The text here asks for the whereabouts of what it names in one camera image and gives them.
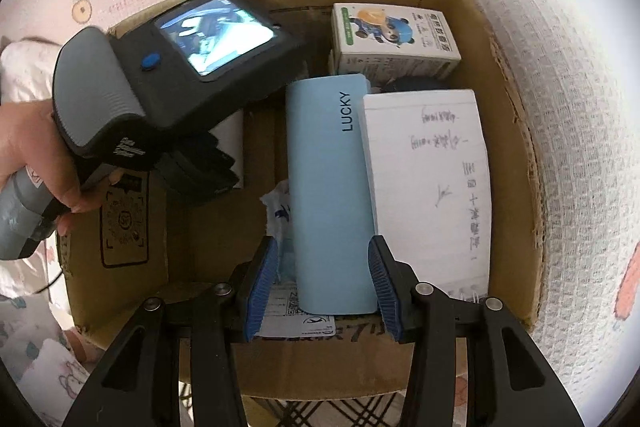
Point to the pink cartoon printed blanket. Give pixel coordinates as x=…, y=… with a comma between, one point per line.
x=575, y=107

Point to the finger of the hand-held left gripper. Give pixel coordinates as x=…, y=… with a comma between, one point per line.
x=210, y=149
x=200, y=184

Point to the light blue box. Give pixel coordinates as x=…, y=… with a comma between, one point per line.
x=325, y=187

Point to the person's patterned clothing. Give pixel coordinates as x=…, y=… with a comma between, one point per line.
x=35, y=347

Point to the white cartoon panda carton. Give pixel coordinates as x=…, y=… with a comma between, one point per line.
x=395, y=37

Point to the white box with handwriting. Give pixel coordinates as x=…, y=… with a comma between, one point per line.
x=425, y=187

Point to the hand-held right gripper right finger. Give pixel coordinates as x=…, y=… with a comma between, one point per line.
x=385, y=292

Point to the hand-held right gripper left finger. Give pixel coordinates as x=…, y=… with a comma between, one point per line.
x=260, y=287

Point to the brown cardboard box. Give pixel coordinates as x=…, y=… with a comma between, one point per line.
x=210, y=247

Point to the crumpled white blue tissue pack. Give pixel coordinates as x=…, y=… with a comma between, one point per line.
x=280, y=212

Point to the pale patterned cloth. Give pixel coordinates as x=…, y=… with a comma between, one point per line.
x=22, y=67

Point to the person's left hand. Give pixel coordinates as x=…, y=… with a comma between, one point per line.
x=40, y=147

